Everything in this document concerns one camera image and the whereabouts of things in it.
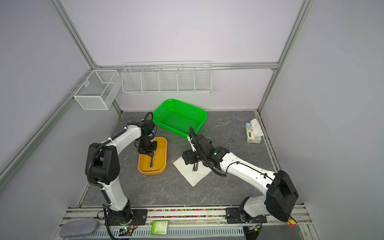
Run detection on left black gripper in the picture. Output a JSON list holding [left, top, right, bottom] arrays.
[[138, 135, 158, 157]]

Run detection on white paper napkin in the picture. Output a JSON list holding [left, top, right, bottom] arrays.
[[173, 157, 212, 187]]

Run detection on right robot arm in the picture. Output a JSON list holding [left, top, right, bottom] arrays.
[[182, 133, 299, 223]]

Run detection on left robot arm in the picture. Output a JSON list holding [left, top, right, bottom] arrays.
[[85, 112, 158, 225]]

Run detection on yellow plastic tray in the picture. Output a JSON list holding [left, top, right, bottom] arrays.
[[138, 137, 168, 175]]

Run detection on green plastic basket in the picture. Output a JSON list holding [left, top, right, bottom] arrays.
[[153, 99, 208, 138]]

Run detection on tissue box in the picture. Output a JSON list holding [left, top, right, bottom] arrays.
[[245, 119, 264, 144]]

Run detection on white mesh box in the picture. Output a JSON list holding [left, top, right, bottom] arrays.
[[74, 70, 122, 111]]

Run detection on green card box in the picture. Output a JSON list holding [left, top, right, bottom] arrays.
[[151, 221, 169, 235]]

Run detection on grey cloth pad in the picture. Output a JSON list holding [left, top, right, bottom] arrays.
[[59, 220, 99, 238]]

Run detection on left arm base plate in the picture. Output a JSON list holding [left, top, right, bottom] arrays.
[[107, 209, 148, 226]]

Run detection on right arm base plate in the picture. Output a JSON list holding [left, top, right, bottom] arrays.
[[225, 208, 267, 224]]

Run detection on white wire rack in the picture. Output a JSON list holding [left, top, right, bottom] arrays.
[[122, 61, 213, 94]]

